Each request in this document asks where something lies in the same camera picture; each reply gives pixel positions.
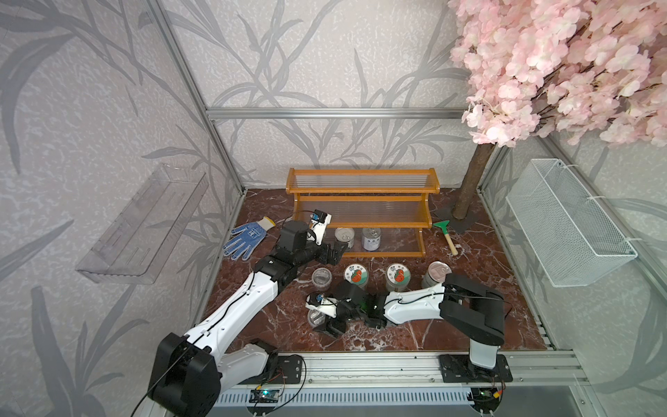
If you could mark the green wooden-handled garden trowel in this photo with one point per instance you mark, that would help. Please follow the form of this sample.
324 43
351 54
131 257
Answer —
443 227

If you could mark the tomato lid jar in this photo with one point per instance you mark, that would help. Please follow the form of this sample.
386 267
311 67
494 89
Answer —
357 274
398 277

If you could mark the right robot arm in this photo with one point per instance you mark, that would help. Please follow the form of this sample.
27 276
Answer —
476 310

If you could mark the blue white work glove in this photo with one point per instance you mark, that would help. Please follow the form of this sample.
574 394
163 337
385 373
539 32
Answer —
246 238

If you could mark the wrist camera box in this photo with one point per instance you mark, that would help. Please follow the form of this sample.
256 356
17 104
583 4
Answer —
318 226
322 303

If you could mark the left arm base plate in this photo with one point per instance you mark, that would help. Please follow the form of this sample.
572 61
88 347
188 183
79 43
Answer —
288 369

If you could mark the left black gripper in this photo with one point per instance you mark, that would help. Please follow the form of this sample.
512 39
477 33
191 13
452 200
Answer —
334 256

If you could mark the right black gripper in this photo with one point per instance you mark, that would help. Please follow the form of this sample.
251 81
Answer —
333 329

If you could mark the orange wooden three-tier shelf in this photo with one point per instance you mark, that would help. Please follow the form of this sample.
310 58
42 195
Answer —
395 201

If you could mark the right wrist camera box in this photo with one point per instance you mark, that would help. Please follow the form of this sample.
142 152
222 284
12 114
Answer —
322 303

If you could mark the clear acrylic wall shelf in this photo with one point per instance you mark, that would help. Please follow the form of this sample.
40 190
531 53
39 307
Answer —
138 244

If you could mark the aluminium wall frame bar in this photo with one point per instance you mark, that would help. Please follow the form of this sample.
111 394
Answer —
219 114

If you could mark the right circuit board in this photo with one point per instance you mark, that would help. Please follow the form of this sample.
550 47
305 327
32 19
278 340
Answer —
486 395

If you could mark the left circuit board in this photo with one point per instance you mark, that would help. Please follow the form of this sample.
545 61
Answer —
264 396

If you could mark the purple label tin can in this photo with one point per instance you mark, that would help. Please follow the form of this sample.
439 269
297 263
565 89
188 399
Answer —
371 239

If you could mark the white wire mesh basket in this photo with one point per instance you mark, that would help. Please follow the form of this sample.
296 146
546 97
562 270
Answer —
574 239

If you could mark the pink cherry blossom tree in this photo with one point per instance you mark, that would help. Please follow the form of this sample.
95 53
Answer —
538 67

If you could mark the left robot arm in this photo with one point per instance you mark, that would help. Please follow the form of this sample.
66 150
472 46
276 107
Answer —
190 371

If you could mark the aluminium front rail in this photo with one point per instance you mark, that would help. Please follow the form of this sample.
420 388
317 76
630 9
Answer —
421 369

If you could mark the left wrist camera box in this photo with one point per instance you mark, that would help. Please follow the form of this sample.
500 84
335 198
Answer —
318 226

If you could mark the circuit board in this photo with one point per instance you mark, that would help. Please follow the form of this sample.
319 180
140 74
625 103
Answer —
264 396
486 395

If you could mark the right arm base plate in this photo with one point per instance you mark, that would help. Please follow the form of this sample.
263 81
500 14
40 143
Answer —
458 368

